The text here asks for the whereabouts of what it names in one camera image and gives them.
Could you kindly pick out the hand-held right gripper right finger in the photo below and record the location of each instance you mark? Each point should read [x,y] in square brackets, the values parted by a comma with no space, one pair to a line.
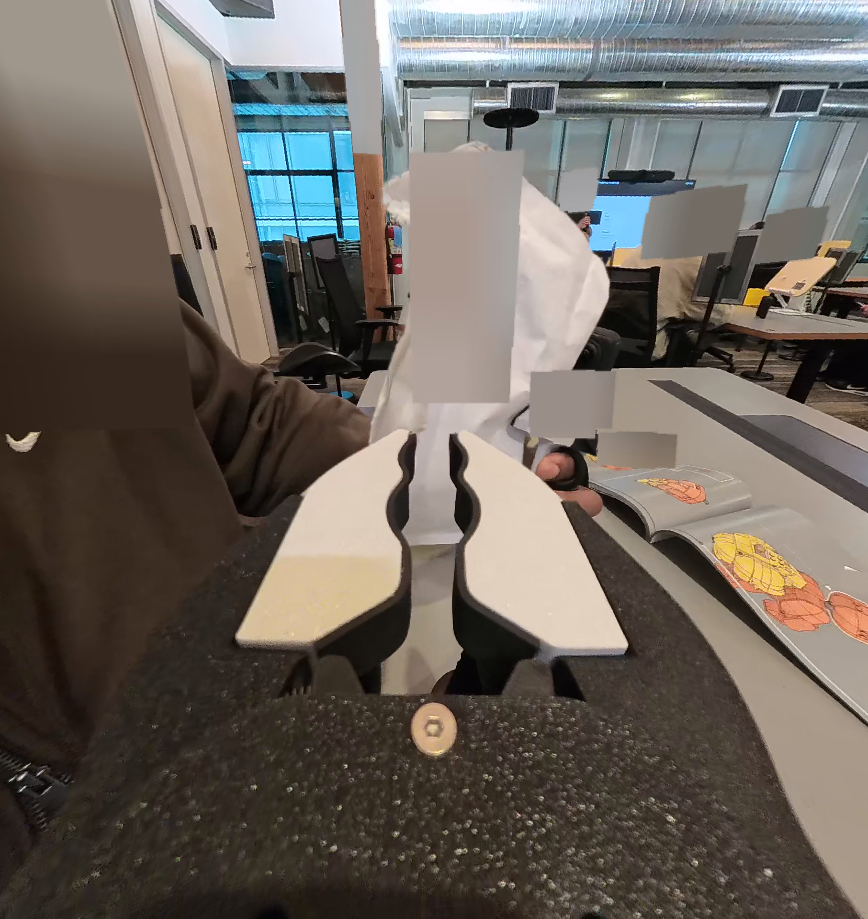
[541,574]

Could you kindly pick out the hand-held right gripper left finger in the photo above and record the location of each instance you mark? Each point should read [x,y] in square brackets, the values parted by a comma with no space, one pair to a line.
[326,567]

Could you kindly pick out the white circle-print paper bag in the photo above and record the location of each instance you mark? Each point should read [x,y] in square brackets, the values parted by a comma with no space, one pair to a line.
[563,301]

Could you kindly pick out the person's left forearm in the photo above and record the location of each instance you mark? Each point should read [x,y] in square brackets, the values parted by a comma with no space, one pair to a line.
[283,416]

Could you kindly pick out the grey desk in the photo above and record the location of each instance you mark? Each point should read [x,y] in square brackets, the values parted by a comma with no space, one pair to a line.
[829,790]

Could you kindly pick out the person's left hand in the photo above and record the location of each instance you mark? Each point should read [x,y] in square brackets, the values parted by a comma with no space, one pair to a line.
[556,470]

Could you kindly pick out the open grey instruction booklet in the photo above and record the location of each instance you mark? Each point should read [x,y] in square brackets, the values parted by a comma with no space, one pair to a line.
[735,513]

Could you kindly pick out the black office chair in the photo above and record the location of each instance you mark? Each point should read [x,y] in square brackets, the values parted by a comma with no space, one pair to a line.
[631,309]
[340,301]

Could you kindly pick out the grey monitor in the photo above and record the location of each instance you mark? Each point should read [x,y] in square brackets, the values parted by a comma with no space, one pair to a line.
[721,280]

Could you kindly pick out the person's brown jacket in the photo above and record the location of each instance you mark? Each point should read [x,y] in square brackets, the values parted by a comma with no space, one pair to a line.
[82,574]

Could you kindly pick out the wooden-edged office table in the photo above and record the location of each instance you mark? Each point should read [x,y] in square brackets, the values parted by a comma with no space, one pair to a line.
[800,327]

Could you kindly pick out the red fire extinguisher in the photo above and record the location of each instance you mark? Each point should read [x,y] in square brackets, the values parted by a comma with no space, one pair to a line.
[394,251]

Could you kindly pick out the tan tilted board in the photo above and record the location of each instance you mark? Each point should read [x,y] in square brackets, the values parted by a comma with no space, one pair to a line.
[800,276]

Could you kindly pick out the wooden pillar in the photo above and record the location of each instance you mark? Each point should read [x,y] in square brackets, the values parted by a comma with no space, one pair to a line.
[371,237]

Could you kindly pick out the black ceiling lamp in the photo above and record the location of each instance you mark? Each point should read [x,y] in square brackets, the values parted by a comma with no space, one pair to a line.
[516,117]

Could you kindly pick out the glass window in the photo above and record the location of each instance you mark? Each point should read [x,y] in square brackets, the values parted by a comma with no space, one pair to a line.
[290,187]

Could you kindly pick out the white door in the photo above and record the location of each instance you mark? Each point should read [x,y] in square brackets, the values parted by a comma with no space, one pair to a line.
[218,143]

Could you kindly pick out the lit wall screen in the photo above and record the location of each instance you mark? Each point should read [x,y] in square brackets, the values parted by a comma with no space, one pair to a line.
[620,215]

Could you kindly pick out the metal ventilation duct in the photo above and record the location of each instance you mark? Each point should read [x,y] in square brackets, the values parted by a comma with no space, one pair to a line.
[620,36]

